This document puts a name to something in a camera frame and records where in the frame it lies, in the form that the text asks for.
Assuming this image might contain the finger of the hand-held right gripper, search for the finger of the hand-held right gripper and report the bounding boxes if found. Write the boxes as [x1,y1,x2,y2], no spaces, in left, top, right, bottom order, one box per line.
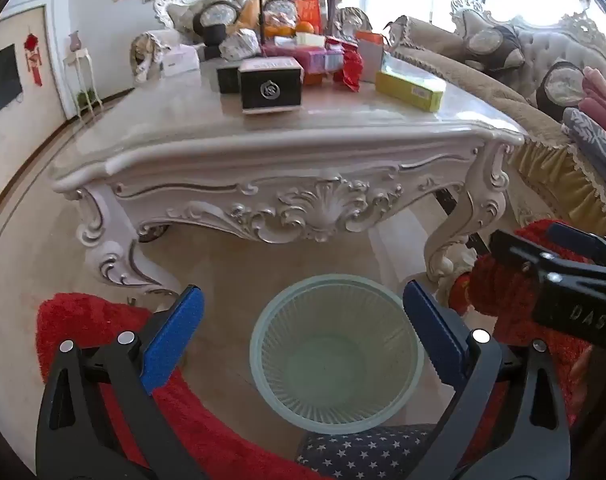
[547,221,606,272]
[490,229,606,287]

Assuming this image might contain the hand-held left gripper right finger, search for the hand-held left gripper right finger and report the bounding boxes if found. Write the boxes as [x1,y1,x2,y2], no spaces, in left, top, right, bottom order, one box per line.
[402,280,571,480]

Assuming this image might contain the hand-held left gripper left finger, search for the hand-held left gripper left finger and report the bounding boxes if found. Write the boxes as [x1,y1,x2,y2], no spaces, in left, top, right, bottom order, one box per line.
[35,284,209,480]

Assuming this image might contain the green ribbed plastic bin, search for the green ribbed plastic bin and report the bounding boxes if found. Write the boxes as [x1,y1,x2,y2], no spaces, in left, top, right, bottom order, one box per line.
[249,274,426,436]

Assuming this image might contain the red snack packet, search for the red snack packet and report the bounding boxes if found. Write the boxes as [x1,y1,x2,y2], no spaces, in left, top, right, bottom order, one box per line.
[333,42,364,93]

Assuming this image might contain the red fluffy rug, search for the red fluffy rug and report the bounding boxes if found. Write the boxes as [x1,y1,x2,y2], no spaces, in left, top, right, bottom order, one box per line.
[447,219,601,463]

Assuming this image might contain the grey patterned cloth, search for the grey patterned cloth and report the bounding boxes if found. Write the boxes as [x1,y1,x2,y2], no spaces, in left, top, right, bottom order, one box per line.
[562,107,606,192]

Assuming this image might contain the navy star-patterned cloth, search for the navy star-patterned cloth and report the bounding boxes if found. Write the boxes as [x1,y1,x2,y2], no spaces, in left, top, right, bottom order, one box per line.
[295,422,441,480]

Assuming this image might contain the pink folded cloth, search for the pink folded cloth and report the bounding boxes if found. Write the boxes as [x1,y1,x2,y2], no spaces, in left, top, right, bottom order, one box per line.
[578,65,606,126]

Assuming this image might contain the round dark-rimmed cushion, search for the round dark-rimmed cushion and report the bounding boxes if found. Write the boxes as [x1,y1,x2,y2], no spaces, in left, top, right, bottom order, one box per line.
[261,0,299,28]
[536,60,592,116]
[192,0,241,36]
[456,10,527,74]

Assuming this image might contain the beige covered sofa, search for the beige covered sofa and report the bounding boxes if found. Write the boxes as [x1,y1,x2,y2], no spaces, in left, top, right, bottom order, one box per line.
[383,0,606,241]

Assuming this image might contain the yellow-green long box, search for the yellow-green long box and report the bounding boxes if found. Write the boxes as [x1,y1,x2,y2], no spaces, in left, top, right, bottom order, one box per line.
[375,67,447,113]

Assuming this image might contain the ornate white carved table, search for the ornate white carved table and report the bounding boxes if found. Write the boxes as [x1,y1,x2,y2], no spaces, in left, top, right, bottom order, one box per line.
[48,52,529,296]

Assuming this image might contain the orange and grey box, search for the orange and grey box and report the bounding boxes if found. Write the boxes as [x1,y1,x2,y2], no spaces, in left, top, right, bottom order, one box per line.
[355,30,385,84]

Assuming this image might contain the small black box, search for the small black box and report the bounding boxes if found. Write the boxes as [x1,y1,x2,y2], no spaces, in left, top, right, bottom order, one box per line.
[216,66,241,95]

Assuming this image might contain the large black emblem box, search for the large black emblem box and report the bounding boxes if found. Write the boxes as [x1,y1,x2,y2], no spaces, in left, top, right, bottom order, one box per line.
[237,57,304,116]

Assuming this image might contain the pink box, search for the pink box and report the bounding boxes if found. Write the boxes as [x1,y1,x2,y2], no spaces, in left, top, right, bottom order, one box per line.
[293,49,345,75]

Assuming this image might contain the white tissue box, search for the white tissue box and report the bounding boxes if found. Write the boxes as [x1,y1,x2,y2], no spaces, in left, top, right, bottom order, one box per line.
[160,45,202,79]

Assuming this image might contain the white side table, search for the white side table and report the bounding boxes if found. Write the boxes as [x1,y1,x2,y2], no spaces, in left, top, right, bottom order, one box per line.
[63,47,104,119]

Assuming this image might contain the white crumpled bag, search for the white crumpled bag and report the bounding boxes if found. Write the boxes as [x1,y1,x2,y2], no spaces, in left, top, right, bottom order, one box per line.
[219,27,262,59]

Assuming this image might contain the black cylinder speaker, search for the black cylinder speaker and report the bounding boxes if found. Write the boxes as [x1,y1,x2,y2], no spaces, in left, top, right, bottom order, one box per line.
[200,22,229,46]

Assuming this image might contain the black television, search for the black television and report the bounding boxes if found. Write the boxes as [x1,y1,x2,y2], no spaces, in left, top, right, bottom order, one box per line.
[0,42,24,121]

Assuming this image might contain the red standing sign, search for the red standing sign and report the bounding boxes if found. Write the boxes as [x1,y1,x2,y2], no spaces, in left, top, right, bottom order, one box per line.
[298,0,322,29]

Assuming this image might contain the red knot ornament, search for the red knot ornament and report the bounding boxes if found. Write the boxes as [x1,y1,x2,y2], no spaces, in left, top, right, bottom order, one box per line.
[24,32,44,87]

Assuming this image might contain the white tufted ornate sofa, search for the white tufted ornate sofa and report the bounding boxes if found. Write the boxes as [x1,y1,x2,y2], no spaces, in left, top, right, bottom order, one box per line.
[129,0,375,86]

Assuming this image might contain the yellow plastic bag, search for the yellow plastic bag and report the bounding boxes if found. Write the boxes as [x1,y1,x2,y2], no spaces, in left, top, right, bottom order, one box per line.
[238,0,262,31]

